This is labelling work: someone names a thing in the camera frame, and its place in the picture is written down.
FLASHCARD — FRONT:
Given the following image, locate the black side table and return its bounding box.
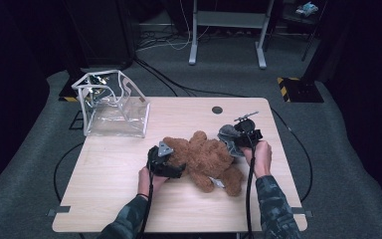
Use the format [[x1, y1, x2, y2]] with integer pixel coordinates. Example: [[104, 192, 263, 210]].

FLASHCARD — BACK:
[[277, 0, 324, 63]]

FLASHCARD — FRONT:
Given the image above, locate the black cabinet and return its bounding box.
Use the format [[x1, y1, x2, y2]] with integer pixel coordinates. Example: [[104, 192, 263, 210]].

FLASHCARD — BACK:
[[63, 0, 137, 70]]

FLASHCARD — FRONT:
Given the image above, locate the person's right hand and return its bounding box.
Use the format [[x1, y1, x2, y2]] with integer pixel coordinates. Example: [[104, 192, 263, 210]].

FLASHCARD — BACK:
[[243, 139, 274, 179]]

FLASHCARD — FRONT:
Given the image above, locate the white metal desk frame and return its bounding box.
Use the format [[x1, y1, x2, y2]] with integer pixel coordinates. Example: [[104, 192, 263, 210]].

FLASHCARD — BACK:
[[188, 0, 276, 70]]

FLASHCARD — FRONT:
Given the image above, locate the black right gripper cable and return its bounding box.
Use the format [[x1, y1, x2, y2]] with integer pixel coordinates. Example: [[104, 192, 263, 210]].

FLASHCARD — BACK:
[[245, 132, 259, 239]]

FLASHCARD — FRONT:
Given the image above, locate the clear plastic bag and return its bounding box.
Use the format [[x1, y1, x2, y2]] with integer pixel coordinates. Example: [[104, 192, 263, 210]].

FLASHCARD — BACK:
[[71, 69, 151, 139]]

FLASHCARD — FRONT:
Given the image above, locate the grey table bracket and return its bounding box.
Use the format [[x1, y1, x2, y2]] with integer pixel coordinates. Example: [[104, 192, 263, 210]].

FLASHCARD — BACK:
[[46, 205, 72, 218], [289, 206, 314, 219]]

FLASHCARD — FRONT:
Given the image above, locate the blue white bundle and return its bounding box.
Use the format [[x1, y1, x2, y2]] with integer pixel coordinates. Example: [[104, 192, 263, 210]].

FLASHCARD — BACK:
[[294, 1, 319, 18]]

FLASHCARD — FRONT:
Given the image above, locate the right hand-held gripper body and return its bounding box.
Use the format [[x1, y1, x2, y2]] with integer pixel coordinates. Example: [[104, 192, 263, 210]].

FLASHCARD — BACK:
[[233, 111, 264, 149]]

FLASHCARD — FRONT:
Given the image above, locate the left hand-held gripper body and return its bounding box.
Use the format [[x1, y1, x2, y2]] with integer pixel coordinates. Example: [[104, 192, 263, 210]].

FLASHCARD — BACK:
[[145, 140, 180, 178]]

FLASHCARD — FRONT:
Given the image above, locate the brown teddy bear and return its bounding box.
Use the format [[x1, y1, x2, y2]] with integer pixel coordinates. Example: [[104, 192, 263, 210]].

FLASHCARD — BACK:
[[161, 129, 247, 197]]

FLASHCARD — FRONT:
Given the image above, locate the white floor cable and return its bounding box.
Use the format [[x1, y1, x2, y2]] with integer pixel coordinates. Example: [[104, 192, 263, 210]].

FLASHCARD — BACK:
[[136, 0, 211, 53]]

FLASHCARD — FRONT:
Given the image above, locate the black striped stand base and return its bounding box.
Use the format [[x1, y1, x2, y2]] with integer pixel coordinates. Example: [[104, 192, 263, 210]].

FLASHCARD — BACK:
[[277, 77, 325, 104], [58, 75, 108, 103]]

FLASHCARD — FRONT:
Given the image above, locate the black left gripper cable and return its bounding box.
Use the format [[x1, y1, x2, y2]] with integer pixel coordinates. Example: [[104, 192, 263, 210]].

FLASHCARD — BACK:
[[135, 165, 156, 239]]

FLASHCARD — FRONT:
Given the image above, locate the person's left hand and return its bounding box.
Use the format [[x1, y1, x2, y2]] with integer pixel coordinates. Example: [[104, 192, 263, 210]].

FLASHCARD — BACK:
[[137, 165, 171, 197]]

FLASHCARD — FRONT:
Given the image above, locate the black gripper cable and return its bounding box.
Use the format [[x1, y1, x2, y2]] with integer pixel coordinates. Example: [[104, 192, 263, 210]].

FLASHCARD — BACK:
[[135, 165, 156, 239], [245, 132, 259, 239]]

